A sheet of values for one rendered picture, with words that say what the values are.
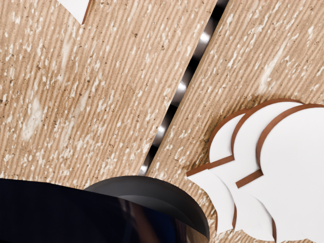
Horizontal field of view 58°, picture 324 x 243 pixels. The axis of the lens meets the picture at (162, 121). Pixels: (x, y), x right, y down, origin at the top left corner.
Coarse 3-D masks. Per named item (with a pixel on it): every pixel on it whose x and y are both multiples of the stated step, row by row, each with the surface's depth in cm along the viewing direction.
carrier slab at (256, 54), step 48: (240, 0) 23; (288, 0) 23; (240, 48) 25; (288, 48) 25; (192, 96) 26; (240, 96) 26; (288, 96) 26; (192, 144) 28; (192, 192) 30; (240, 240) 32
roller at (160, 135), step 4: (168, 112) 30; (172, 112) 30; (164, 116) 29; (168, 116) 30; (172, 116) 30; (164, 120) 29; (168, 120) 29; (164, 124) 29; (168, 124) 29; (160, 128) 29; (164, 128) 29; (160, 132) 29; (164, 132) 29; (156, 136) 29; (160, 136) 29; (156, 140) 30; (160, 140) 30; (152, 144) 30; (156, 144) 30; (160, 144) 30
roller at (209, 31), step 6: (210, 18) 26; (210, 24) 26; (216, 24) 26; (204, 30) 26; (210, 30) 26; (204, 36) 26; (210, 36) 26; (198, 42) 26; (204, 42) 26; (198, 48) 26; (204, 48) 26; (198, 54) 27; (198, 60) 28
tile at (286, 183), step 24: (288, 120) 22; (312, 120) 22; (264, 144) 23; (288, 144) 23; (312, 144) 23; (264, 168) 24; (288, 168) 24; (312, 168) 24; (264, 192) 25; (288, 192) 25; (312, 192) 25; (288, 216) 26; (312, 216) 26; (312, 240) 27
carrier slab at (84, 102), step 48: (0, 0) 23; (48, 0) 23; (96, 0) 23; (144, 0) 23; (192, 0) 23; (0, 48) 24; (48, 48) 24; (96, 48) 24; (144, 48) 24; (192, 48) 24; (0, 96) 26; (48, 96) 26; (96, 96) 26; (144, 96) 26; (0, 144) 28; (48, 144) 28; (96, 144) 28; (144, 144) 28
